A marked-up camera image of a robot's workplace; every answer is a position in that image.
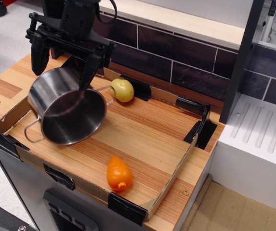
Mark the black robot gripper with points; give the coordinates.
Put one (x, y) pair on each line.
(74, 26)

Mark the stainless steel pot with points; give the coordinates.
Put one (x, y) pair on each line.
(66, 114)

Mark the cardboard fence with black tape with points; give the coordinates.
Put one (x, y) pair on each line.
(147, 135)

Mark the yellow plastic potato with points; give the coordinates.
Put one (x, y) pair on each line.
(122, 90)

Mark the light wooden shelf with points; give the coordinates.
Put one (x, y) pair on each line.
(206, 30)

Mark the orange plastic carrot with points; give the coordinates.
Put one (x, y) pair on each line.
(119, 176)

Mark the grey oven control panel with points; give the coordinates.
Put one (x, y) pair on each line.
(66, 217)

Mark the white toy sink drainboard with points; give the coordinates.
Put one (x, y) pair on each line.
(245, 156)

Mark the dark grey right upright post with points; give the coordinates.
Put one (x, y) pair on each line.
(252, 35)

